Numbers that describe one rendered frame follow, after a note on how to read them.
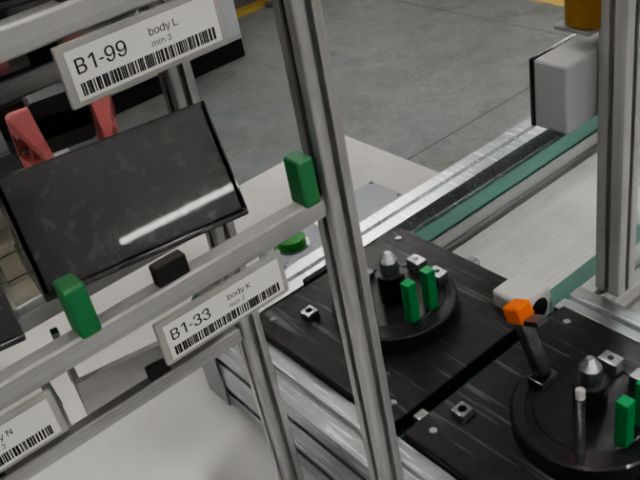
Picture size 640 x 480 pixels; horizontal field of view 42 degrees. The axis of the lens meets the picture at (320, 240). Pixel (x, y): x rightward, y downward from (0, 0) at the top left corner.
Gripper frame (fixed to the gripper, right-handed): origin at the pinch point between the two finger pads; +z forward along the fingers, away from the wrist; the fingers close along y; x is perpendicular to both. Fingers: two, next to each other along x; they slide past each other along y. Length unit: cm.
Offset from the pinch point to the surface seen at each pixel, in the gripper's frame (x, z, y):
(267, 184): 59, -32, 34
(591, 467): 10.7, 39.7, 26.2
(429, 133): 192, -116, 151
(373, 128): 201, -135, 138
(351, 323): -7.3, 26.1, 9.3
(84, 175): -18.4, 15.2, -3.1
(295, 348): 26.0, 11.6, 14.1
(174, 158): -17.8, 15.9, 2.2
